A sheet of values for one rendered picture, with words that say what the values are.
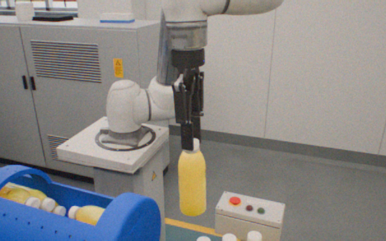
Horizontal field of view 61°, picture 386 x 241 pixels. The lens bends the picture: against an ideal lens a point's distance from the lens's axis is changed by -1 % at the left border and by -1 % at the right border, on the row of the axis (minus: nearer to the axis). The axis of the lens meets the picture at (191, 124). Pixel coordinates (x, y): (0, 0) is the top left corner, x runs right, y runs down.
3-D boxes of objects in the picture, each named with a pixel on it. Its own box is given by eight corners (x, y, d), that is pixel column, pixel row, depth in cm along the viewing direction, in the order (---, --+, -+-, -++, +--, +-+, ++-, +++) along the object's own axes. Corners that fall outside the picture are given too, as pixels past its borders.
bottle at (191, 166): (176, 215, 86) (173, 150, 80) (184, 201, 93) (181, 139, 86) (203, 219, 84) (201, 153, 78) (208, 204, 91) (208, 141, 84)
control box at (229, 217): (222, 215, 115) (224, 189, 111) (281, 229, 108) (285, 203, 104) (214, 233, 107) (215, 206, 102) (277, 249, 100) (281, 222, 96)
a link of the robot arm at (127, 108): (106, 121, 163) (101, 78, 154) (142, 116, 169) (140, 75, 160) (110, 135, 149) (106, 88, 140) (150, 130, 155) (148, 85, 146)
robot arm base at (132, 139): (109, 125, 172) (108, 116, 169) (150, 131, 168) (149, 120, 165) (92, 141, 156) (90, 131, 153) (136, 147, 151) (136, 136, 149)
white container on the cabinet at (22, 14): (26, 18, 303) (23, 2, 298) (39, 19, 298) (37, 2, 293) (13, 20, 290) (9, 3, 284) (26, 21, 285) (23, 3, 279)
